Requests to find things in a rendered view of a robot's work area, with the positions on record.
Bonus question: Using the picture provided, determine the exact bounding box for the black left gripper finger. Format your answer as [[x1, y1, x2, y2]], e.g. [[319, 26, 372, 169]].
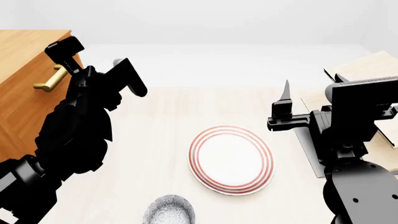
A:
[[45, 36, 85, 76]]

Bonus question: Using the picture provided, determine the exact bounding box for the wooden drawer cabinet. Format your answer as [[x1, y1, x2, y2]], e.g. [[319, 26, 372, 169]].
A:
[[0, 29, 85, 162]]

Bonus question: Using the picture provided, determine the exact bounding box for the grey patterned bowl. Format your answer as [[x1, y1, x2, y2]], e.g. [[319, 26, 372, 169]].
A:
[[142, 194, 196, 224]]

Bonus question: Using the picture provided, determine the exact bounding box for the grey flat board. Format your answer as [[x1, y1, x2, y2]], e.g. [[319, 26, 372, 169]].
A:
[[294, 127, 328, 179]]

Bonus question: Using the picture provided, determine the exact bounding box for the white plate with red rings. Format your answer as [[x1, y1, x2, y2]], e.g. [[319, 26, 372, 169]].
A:
[[188, 125, 275, 196]]

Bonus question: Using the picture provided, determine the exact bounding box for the brass drawer handle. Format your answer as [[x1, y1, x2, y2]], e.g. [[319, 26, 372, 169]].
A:
[[33, 64, 68, 93]]

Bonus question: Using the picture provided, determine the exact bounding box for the black right gripper camera box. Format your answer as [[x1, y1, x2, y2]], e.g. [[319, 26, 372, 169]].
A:
[[325, 75, 398, 144]]

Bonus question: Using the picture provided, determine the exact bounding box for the black left gripper camera mount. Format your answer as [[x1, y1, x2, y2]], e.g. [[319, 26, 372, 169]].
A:
[[104, 57, 148, 98]]

